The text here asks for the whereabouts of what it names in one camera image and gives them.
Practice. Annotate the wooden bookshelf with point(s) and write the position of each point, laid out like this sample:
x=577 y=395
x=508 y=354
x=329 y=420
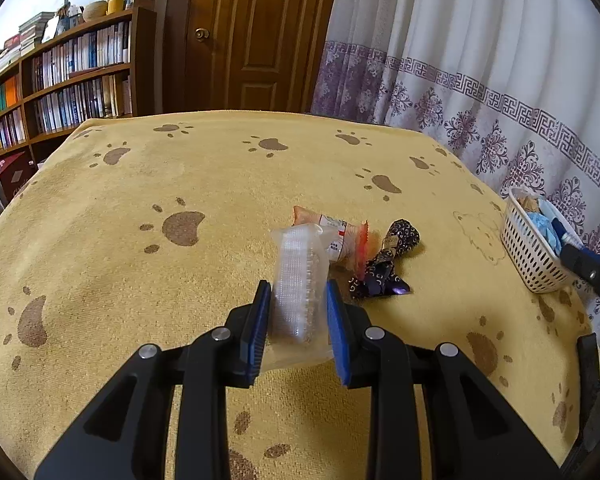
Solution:
x=142 y=60

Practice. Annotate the brown wooden door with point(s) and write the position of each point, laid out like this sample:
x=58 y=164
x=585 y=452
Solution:
x=260 y=35

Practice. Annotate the yellow paw-print blanket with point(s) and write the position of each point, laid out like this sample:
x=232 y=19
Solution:
x=180 y=170

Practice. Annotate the yellow container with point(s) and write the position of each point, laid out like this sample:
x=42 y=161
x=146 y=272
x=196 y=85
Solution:
x=115 y=6

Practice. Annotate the white curtain with purple pattern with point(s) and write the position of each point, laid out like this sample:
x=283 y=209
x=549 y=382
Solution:
x=455 y=35

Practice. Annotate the dark purple patterned snack packet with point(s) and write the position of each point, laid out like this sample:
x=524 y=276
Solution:
x=402 y=232
x=375 y=280

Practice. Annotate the woven round basket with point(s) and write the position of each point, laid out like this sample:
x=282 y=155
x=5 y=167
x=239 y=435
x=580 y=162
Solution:
x=95 y=11

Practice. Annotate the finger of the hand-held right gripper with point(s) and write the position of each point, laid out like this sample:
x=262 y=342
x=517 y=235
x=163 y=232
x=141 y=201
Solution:
x=587 y=270

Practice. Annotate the rows of books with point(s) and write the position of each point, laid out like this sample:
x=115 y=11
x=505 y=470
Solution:
x=80 y=55

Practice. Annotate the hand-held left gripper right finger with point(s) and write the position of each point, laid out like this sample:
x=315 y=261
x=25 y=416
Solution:
x=336 y=330

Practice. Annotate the white plastic basket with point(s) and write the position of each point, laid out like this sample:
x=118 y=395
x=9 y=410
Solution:
x=525 y=255

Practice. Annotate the red cardboard box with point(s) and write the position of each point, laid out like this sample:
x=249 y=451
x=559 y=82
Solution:
x=0 y=167

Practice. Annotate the brass door knob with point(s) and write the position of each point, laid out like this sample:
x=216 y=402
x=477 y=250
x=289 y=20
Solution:
x=200 y=34

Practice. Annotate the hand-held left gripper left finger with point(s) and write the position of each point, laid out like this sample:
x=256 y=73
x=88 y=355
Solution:
x=260 y=320

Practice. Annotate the black curved frame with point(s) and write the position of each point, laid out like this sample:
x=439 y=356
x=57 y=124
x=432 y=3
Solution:
x=589 y=385

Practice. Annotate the clear plastic snack packet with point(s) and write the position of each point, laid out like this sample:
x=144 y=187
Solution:
x=297 y=285

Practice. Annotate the white and orange snack packet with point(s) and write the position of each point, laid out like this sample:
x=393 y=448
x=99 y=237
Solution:
x=345 y=245

